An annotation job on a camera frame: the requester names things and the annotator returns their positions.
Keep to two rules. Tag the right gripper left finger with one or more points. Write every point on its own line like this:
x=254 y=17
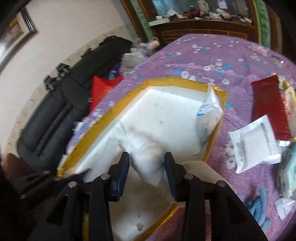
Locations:
x=108 y=187

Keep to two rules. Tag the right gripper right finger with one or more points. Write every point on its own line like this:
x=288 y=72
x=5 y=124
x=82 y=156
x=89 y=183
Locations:
x=186 y=187

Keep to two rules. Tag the white soft packet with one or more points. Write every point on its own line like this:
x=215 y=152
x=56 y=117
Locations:
x=159 y=119

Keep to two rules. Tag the blue knitted cloth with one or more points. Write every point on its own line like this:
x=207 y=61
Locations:
x=257 y=207

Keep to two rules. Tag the small clear wrapper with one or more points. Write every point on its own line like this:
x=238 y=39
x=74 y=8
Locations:
x=284 y=206

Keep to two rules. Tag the black sofa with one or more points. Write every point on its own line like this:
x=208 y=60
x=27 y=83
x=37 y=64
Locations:
x=44 y=138

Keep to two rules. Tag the white labelled flat packet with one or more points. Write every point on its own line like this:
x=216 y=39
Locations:
x=254 y=144

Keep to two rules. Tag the light blue tissue pack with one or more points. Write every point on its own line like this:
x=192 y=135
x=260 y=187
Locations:
x=286 y=173

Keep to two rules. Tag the yellow rimmed storage box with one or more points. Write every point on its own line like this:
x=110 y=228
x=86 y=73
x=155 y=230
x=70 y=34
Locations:
x=143 y=208

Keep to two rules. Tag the printed white pouch in box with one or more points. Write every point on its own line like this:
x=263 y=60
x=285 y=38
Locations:
x=208 y=116

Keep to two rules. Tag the dark red packet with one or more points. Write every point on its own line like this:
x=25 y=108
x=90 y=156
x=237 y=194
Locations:
x=267 y=101

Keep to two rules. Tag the white red printed bag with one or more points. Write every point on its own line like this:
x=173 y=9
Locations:
x=287 y=93

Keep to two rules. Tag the purple floral tablecloth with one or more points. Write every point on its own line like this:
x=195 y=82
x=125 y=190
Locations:
x=228 y=63

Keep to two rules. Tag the wooden sideboard cabinet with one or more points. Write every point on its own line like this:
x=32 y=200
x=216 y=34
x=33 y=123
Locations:
x=141 y=12

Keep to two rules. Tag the pink pouch far table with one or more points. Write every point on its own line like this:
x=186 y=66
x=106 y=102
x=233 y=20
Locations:
x=258 y=49

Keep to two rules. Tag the framed wall picture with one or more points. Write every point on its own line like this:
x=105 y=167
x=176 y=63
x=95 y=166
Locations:
x=20 y=29

